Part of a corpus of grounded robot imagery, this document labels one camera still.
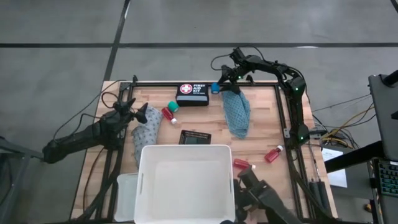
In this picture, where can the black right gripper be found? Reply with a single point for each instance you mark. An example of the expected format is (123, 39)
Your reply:
(241, 68)

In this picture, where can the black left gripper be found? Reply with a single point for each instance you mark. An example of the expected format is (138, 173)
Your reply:
(119, 119)

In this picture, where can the blue cube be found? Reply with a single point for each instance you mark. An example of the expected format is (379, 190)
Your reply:
(215, 88)

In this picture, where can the grey patterned cloth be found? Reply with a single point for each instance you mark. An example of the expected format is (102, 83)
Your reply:
(147, 130)

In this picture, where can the red medicine bottle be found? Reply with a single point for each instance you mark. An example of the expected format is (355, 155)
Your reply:
(272, 155)
(241, 164)
(168, 114)

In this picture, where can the blue patterned cloth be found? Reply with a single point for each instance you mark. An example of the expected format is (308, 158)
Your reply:
(237, 115)

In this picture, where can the green cube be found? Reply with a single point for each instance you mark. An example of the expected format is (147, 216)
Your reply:
(173, 106)

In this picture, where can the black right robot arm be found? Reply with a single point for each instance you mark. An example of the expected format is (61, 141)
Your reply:
(295, 93)

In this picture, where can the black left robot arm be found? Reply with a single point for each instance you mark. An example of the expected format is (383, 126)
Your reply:
(74, 140)

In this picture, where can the black first aid kit pouch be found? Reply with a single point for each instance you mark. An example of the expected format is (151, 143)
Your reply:
(192, 96)

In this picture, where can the small black mesh basket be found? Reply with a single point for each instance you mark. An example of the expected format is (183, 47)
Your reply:
(195, 137)

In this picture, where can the small clear plastic container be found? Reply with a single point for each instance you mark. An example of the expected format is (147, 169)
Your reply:
(126, 199)

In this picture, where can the large white perforated bin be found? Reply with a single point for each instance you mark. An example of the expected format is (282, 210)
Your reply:
(186, 186)

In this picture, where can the grey metal stand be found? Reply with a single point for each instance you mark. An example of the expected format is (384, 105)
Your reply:
(15, 149)

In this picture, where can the black cylinder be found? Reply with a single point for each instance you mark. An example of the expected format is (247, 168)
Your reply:
(314, 196)
(325, 199)

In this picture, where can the black desk beam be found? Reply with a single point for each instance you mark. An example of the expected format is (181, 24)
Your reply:
(354, 157)

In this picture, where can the white paper sheet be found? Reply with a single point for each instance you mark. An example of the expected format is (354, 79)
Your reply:
(339, 179)

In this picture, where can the dark grey monitor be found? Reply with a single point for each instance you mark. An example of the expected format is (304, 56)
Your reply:
(384, 118)

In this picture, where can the backlit black keyboard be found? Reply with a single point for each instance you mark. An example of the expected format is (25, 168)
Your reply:
(388, 179)

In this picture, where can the black aluminium table frame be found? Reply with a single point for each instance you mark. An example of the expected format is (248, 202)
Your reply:
(199, 84)

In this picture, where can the silver frame bracket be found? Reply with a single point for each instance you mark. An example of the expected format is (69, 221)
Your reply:
(286, 133)

